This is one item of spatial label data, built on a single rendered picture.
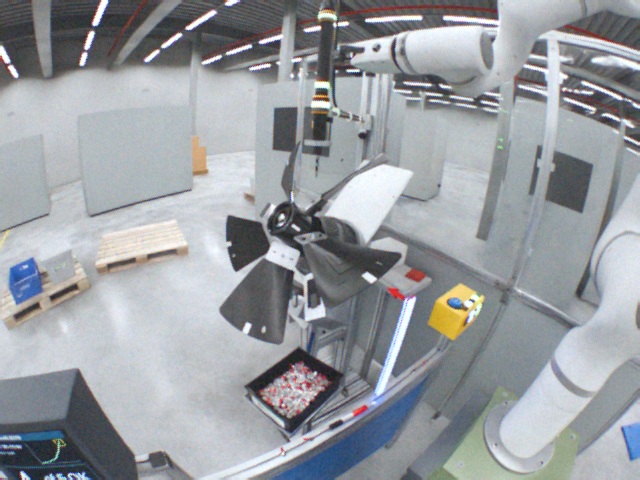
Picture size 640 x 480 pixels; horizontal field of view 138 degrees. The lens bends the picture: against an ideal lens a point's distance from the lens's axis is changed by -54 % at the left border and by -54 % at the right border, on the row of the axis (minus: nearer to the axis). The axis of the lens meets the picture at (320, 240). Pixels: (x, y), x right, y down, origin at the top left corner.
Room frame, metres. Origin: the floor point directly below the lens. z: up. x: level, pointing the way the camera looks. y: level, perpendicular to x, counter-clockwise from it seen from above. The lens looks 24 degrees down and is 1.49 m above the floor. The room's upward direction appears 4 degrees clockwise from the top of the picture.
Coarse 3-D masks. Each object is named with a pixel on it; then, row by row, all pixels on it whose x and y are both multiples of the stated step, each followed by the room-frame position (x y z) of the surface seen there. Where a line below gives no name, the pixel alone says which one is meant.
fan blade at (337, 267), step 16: (320, 240) 0.67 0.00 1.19; (336, 240) 0.68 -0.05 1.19; (320, 256) 0.59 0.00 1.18; (336, 256) 0.58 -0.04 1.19; (352, 256) 0.58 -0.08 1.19; (368, 256) 0.58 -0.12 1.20; (384, 256) 0.57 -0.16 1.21; (400, 256) 0.56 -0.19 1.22; (320, 272) 0.53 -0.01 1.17; (336, 272) 0.53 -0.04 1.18; (352, 272) 0.52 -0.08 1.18; (368, 272) 0.52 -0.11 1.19; (384, 272) 0.51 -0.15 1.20; (320, 288) 0.49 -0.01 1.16; (336, 288) 0.48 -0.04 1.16; (352, 288) 0.48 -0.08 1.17; (336, 304) 0.45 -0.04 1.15
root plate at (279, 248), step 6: (276, 246) 0.73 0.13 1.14; (282, 246) 0.73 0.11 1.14; (288, 246) 0.74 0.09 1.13; (270, 252) 0.71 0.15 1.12; (276, 252) 0.72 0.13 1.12; (282, 252) 0.72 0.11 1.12; (288, 252) 0.72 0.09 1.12; (294, 252) 0.73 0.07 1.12; (270, 258) 0.70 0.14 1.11; (276, 258) 0.71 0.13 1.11; (282, 258) 0.71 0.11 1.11; (288, 258) 0.71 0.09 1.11; (294, 258) 0.72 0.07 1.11; (282, 264) 0.70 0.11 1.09; (288, 264) 0.70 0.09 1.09; (294, 264) 0.71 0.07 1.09
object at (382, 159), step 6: (384, 156) 0.74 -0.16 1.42; (372, 162) 0.74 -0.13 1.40; (378, 162) 0.71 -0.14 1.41; (384, 162) 0.69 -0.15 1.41; (360, 168) 0.77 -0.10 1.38; (366, 168) 0.71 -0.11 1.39; (372, 168) 0.69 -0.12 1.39; (354, 174) 0.73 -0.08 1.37; (348, 180) 0.81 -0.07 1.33; (336, 186) 0.73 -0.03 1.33; (342, 186) 0.83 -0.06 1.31; (330, 192) 0.76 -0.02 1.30; (336, 192) 0.84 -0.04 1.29; (324, 198) 0.79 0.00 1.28
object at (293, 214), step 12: (288, 204) 0.77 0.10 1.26; (276, 216) 0.76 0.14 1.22; (288, 216) 0.73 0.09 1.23; (300, 216) 0.73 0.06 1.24; (312, 216) 0.83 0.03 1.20; (276, 228) 0.73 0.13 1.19; (288, 228) 0.70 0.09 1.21; (300, 228) 0.72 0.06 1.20; (312, 228) 0.77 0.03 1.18; (324, 228) 0.78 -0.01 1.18; (288, 240) 0.71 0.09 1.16
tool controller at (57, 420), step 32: (0, 384) 0.02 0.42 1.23; (32, 384) 0.06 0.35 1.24; (64, 384) 0.09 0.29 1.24; (0, 416) -0.02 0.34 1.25; (32, 416) 0.02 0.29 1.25; (64, 416) 0.04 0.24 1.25; (96, 416) 0.09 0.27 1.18; (0, 448) -0.06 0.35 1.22; (32, 448) -0.02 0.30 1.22; (64, 448) 0.01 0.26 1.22; (96, 448) 0.04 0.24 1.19; (128, 448) 0.09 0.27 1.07
